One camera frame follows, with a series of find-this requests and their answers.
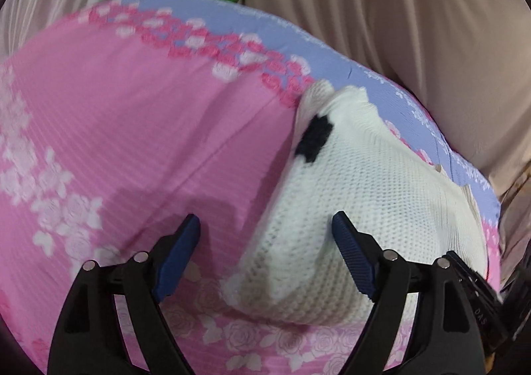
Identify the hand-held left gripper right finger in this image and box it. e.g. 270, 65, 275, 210
331, 211, 486, 375

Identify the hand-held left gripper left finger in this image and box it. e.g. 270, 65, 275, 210
47, 213, 202, 375

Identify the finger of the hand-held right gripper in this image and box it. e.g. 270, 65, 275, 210
446, 251, 500, 306

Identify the white red navy knit sweater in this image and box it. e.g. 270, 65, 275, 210
220, 78, 489, 327

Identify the pink floral bedsheet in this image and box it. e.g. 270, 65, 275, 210
0, 0, 502, 375

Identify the beige draped cloth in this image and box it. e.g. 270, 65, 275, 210
244, 0, 531, 197

